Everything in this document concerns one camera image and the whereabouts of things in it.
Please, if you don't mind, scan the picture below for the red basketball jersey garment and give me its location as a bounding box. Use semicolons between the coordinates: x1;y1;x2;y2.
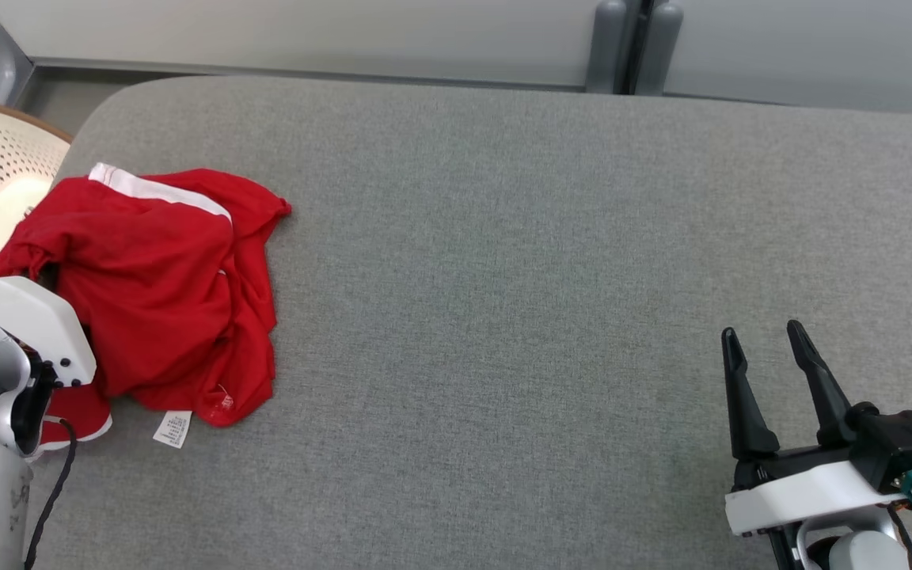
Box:
0;162;293;452

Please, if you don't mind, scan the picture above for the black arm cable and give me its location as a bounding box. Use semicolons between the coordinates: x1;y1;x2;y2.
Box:
890;507;912;570
23;418;78;570

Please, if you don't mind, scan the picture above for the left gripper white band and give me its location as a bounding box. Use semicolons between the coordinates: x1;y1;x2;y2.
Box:
0;275;98;458

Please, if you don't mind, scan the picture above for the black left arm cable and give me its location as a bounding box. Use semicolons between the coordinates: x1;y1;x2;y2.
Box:
23;418;78;570

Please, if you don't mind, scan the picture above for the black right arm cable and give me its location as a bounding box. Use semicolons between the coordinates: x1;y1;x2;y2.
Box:
890;507;912;570

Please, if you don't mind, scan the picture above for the grey partition post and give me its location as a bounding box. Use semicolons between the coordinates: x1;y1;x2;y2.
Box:
635;0;685;97
585;0;629;94

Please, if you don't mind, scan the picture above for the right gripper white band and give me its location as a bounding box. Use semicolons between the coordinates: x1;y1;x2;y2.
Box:
721;320;912;538

